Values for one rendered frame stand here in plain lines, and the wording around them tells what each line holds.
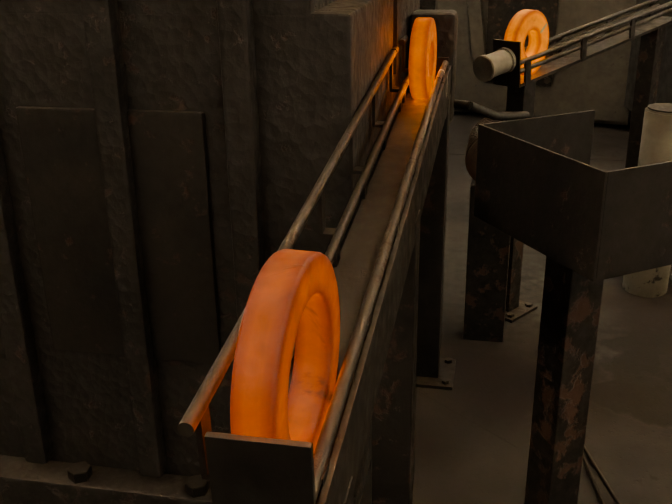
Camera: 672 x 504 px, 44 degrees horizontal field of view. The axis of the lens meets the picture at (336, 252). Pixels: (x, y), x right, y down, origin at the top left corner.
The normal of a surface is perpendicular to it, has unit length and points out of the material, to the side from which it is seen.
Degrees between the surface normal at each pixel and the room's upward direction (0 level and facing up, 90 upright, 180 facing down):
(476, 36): 90
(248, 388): 68
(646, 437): 1
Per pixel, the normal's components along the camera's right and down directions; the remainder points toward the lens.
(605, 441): -0.01, -0.93
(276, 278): -0.08, -0.77
